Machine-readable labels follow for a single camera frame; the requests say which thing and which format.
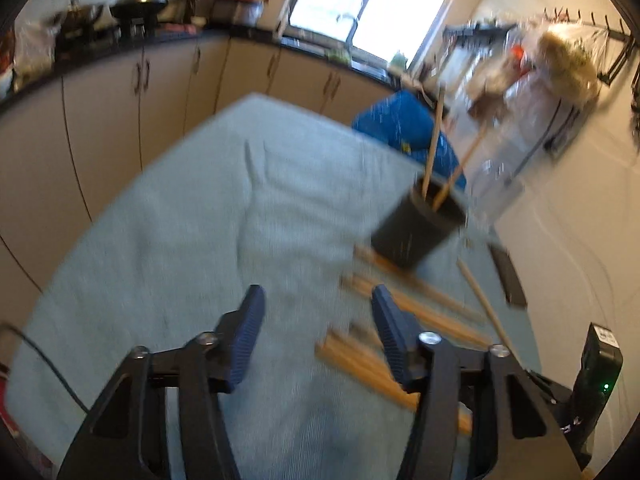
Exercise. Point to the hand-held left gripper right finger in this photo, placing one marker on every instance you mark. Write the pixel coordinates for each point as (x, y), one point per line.
(392, 340)

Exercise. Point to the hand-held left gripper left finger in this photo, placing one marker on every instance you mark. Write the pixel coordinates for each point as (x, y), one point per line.
(247, 330)

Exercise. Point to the wooden chopstick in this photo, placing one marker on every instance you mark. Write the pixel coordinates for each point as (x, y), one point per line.
(365, 335)
(440, 322)
(435, 292)
(357, 367)
(434, 140)
(460, 167)
(485, 305)

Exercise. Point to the black utensil holder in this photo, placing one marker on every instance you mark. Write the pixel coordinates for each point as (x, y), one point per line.
(410, 235)

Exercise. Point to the light blue tablecloth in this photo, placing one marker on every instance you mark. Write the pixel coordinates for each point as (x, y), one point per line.
(200, 235)

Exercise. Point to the black phone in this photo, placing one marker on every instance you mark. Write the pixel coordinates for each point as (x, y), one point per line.
(507, 275)

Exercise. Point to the clear plastic bag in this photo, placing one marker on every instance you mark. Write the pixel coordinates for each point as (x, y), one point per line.
(495, 180)

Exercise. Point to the blue bag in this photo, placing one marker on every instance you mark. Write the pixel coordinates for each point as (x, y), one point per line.
(400, 120)

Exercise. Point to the beige kitchen cabinets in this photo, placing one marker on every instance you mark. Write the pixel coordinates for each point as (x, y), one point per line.
(100, 110)

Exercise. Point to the black kitchen countertop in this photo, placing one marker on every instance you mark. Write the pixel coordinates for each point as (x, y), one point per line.
(250, 32)

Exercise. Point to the hanging plastic bag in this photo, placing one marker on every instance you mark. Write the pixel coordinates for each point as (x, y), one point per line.
(560, 60)

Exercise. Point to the metal container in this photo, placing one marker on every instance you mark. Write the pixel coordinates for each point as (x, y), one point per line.
(237, 12)

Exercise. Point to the kitchen window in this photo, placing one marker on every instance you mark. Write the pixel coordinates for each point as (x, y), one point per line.
(375, 5)

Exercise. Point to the black wok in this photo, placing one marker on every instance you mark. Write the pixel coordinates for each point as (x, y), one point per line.
(140, 2)

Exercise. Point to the dark cooking pot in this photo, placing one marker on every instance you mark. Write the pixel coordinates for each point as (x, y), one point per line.
(75, 16)

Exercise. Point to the black wall hook rack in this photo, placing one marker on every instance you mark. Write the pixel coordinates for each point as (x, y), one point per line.
(617, 60)

